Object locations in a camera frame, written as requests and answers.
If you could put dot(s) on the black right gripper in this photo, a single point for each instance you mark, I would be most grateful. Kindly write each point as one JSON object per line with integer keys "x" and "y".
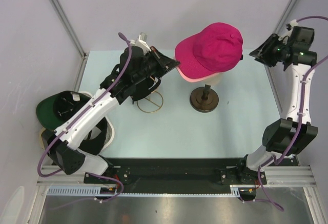
{"x": 263, "y": 53}

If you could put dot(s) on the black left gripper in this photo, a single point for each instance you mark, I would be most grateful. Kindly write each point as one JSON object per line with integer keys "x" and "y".
{"x": 164, "y": 63}

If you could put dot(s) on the pink sport cap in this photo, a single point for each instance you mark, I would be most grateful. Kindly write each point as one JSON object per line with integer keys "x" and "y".
{"x": 194, "y": 78}

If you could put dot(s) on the magenta mesh cap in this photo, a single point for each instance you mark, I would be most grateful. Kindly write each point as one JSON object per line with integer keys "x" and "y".
{"x": 216, "y": 49}

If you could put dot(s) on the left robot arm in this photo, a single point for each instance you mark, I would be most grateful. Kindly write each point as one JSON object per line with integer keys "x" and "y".
{"x": 76, "y": 126}

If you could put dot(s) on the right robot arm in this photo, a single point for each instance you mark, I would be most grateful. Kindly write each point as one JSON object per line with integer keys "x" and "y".
{"x": 293, "y": 131}

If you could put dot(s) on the black cap with gold lettering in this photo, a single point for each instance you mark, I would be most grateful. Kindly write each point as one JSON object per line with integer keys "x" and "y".
{"x": 145, "y": 88}

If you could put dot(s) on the wooden mannequin head stand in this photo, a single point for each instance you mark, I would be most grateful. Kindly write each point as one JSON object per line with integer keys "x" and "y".
{"x": 204, "y": 99}

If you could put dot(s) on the white plastic basket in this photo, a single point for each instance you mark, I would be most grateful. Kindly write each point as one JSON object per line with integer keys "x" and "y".
{"x": 110, "y": 129}

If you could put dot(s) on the black cap in basket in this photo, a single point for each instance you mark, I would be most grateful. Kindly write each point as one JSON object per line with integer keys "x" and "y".
{"x": 95, "y": 140}

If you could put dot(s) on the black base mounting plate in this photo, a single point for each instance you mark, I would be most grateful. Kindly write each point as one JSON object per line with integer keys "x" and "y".
{"x": 183, "y": 172}

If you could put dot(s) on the green brim black cap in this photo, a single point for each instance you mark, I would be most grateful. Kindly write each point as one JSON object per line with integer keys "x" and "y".
{"x": 57, "y": 109}

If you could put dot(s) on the right aluminium frame post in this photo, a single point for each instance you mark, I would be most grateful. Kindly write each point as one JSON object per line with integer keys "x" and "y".
{"x": 286, "y": 13}

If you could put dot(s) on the aluminium frame post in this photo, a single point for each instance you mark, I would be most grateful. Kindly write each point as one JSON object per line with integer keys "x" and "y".
{"x": 67, "y": 26}
{"x": 286, "y": 13}

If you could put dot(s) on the gold wire hat stand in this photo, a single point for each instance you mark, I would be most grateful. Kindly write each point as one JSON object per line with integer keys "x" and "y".
{"x": 152, "y": 103}

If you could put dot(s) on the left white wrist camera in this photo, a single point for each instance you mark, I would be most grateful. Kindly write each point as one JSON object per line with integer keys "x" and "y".
{"x": 141, "y": 42}

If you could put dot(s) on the left aluminium frame post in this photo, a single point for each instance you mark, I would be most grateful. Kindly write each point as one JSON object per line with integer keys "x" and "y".
{"x": 67, "y": 26}

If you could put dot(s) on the white slotted cable duct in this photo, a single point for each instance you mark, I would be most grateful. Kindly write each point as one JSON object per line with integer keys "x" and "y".
{"x": 98, "y": 191}

